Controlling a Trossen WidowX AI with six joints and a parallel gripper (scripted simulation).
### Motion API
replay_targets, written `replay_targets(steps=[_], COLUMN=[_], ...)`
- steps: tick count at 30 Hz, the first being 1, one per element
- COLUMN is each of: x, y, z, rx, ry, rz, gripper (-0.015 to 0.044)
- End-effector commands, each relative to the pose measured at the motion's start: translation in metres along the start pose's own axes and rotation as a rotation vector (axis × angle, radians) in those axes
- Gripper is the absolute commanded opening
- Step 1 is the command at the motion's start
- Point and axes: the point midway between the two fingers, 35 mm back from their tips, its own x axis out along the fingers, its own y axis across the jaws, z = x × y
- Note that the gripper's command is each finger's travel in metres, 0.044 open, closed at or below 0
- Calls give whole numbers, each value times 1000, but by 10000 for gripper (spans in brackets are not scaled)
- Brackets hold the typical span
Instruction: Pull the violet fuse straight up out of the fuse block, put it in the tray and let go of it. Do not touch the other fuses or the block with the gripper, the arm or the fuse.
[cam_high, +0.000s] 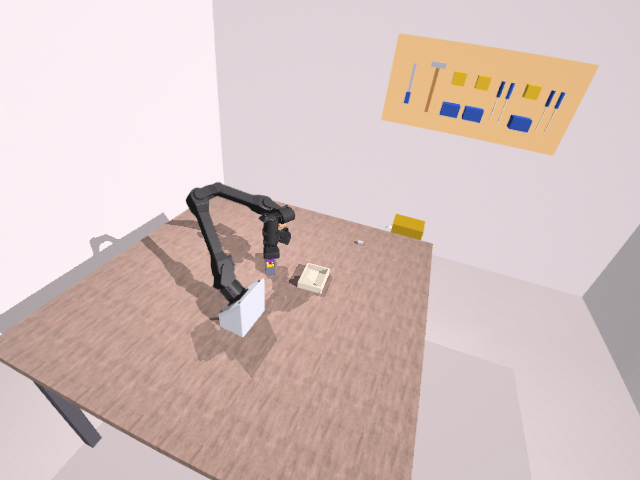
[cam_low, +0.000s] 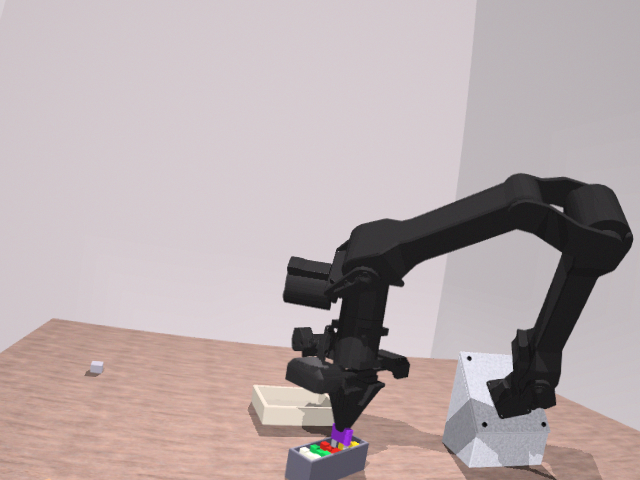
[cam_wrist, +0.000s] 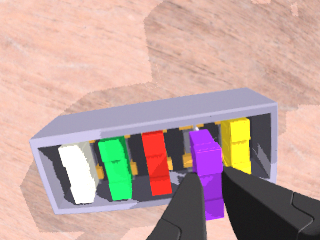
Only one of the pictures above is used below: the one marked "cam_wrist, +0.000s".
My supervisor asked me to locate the grey fuse block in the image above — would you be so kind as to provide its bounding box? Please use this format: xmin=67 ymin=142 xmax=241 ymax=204
xmin=28 ymin=87 xmax=279 ymax=215

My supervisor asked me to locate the yellow fuse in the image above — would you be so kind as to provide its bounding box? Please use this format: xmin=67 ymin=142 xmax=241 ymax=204
xmin=221 ymin=117 xmax=251 ymax=173

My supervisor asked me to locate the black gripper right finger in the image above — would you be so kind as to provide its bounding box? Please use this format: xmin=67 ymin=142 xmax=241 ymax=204
xmin=221 ymin=167 xmax=320 ymax=240

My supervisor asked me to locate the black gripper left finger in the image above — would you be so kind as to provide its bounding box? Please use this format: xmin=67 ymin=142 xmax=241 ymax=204
xmin=147 ymin=172 xmax=208 ymax=240

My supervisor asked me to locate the red fuse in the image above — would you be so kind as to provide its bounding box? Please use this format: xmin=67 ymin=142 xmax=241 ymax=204
xmin=143 ymin=129 xmax=172 ymax=196

